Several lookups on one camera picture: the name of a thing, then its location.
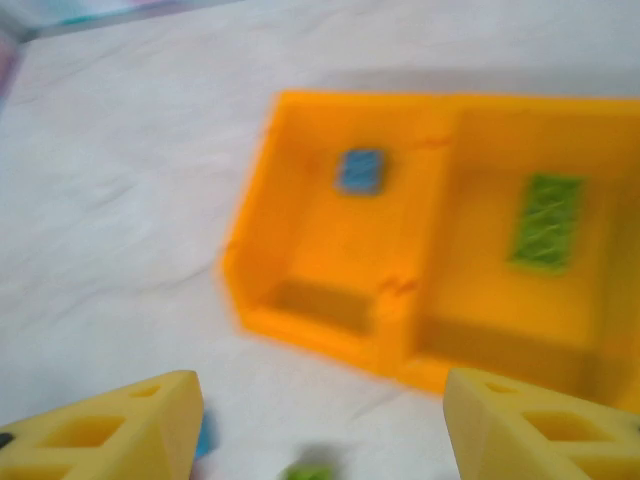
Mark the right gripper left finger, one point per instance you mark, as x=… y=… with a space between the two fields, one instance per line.
x=100 y=440

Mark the small blue lego brick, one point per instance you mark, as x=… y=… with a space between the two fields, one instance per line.
x=360 y=172

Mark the orange plastic bin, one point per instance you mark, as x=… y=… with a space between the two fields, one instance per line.
x=260 y=225
x=480 y=300

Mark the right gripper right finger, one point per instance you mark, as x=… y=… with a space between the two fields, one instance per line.
x=525 y=440

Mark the long green lego brick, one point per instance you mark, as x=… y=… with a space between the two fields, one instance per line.
x=547 y=222

